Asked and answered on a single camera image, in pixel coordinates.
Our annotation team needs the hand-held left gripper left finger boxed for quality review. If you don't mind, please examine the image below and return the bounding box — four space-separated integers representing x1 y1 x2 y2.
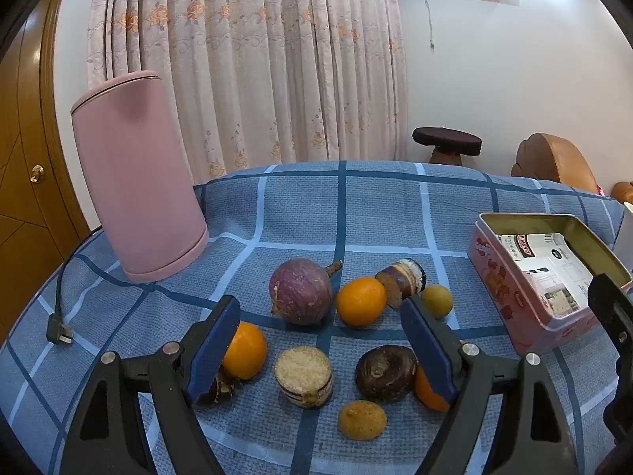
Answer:
59 295 242 475

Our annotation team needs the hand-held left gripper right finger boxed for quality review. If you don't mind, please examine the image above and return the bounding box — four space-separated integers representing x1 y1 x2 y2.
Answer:
400 297 579 475

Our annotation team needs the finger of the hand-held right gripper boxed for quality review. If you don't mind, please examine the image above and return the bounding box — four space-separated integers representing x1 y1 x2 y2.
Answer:
588 273 633 448

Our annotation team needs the orange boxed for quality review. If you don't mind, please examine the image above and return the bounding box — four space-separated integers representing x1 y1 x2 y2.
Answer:
414 362 452 412
221 321 268 379
336 277 387 328

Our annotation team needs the dark brown water chestnut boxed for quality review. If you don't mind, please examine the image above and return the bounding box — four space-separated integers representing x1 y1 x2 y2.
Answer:
195 369 244 410
355 345 417 401

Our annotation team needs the pink tin box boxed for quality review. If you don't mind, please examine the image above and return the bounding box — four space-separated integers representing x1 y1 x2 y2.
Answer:
467 213 633 357

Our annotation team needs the large purple round fruit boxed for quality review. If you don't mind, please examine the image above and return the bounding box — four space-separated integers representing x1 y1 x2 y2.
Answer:
269 258 343 326

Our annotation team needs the printed paper sheet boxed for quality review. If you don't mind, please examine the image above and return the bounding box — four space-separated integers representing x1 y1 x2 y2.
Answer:
497 232 594 317

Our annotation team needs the white cup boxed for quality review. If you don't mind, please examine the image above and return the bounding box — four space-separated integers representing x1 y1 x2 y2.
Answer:
614 202 633 258

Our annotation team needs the blue plaid tablecloth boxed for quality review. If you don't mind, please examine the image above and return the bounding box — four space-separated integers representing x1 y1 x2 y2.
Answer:
0 160 626 475

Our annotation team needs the pink electric kettle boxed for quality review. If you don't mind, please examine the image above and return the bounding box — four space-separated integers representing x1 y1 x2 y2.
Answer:
70 71 209 284

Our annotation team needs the dark round stool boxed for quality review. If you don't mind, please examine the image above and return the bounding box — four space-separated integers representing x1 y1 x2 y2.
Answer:
412 127 483 165

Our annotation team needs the wooden door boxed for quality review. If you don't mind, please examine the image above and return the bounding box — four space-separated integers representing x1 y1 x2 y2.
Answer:
0 0 91 342

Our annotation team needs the floral pink curtain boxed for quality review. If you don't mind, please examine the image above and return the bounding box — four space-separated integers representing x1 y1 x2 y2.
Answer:
86 0 409 181

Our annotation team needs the black power cable with plug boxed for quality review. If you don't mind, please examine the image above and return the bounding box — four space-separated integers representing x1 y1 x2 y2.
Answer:
46 228 102 344

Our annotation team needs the air conditioner cable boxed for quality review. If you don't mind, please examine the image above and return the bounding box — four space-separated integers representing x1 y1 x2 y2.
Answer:
424 0 437 51

